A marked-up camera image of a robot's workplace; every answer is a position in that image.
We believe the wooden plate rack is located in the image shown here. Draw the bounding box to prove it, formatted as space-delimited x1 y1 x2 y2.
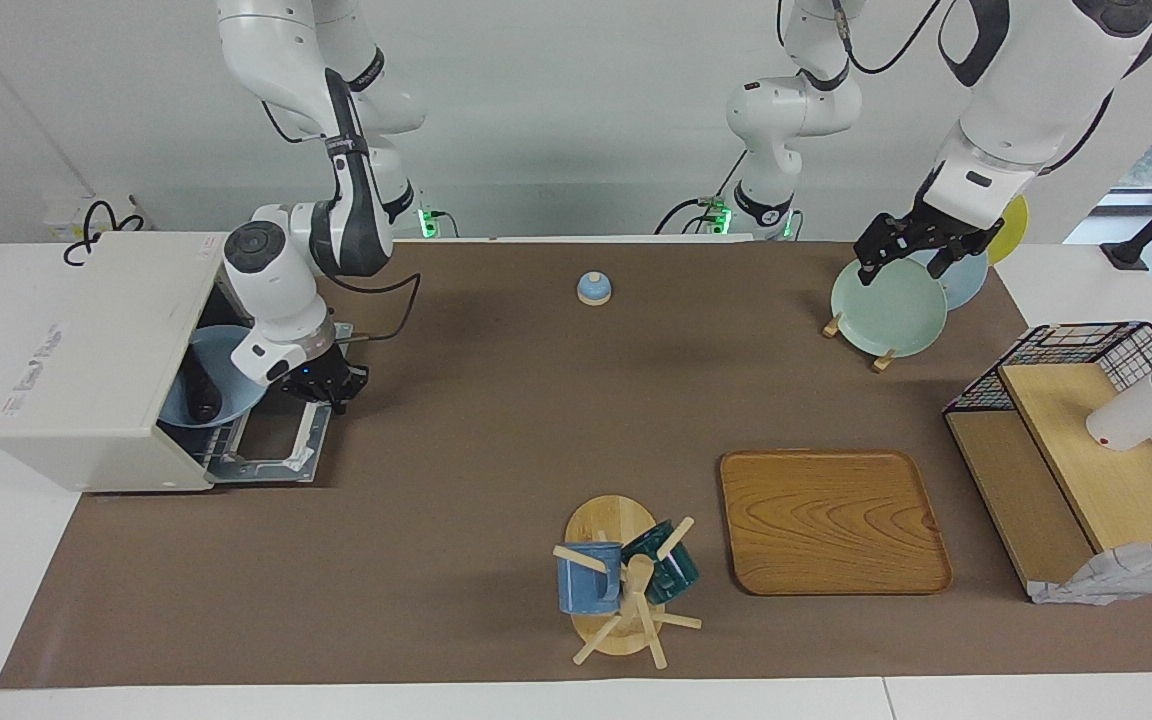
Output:
822 313 897 373

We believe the cream toaster oven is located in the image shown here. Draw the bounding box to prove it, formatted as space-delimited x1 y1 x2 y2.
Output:
0 232 249 493

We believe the wire and wood shelf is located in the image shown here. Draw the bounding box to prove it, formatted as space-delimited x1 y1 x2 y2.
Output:
943 321 1152 601

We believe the blue ceramic mug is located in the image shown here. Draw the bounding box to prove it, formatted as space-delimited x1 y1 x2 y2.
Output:
557 541 624 615

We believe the wooden mug tree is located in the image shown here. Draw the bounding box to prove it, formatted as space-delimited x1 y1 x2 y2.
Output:
553 495 704 669

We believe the rectangular wooden tray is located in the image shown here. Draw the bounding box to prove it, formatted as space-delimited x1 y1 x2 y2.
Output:
719 449 954 597

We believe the glass oven door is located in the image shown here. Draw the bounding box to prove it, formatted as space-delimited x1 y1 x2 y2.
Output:
202 403 337 487

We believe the black coiled cable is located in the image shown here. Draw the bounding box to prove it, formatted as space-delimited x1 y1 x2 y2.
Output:
62 200 148 267

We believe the grey white patterned cloth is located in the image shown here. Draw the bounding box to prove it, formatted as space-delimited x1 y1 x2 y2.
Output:
1028 538 1152 606

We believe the brown table mat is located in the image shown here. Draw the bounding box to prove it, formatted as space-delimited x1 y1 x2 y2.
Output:
0 240 1152 689

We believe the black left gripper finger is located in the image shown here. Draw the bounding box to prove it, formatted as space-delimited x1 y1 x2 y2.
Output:
854 213 912 288
928 222 1005 279

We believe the white cup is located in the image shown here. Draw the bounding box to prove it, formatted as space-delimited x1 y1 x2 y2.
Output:
1085 370 1152 452

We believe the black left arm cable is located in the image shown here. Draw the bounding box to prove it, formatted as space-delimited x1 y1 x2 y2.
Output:
831 0 1117 176

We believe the pale blue racked plate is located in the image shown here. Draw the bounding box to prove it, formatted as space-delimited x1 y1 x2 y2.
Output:
911 245 990 311

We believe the yellow plate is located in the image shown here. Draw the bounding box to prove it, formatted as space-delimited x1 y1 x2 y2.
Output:
986 194 1030 266

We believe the black base cable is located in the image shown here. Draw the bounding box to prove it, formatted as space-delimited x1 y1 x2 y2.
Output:
654 150 752 237

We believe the dark purple eggplant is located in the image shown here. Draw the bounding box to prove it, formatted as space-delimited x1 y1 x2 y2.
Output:
184 362 225 423

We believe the light blue serving plate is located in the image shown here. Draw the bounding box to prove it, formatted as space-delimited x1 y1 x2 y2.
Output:
158 325 273 431

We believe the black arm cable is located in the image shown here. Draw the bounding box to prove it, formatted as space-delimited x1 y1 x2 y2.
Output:
261 100 424 343
831 0 1117 176

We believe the pale green plate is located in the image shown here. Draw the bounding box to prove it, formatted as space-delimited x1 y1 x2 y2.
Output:
830 257 949 358

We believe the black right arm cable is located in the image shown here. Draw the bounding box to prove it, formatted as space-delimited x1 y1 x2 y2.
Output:
261 100 424 343

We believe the wire oven rack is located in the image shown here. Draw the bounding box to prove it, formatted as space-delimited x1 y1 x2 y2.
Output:
198 415 249 469

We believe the dark green ceramic mug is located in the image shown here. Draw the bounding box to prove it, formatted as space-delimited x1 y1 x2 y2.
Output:
622 520 701 605

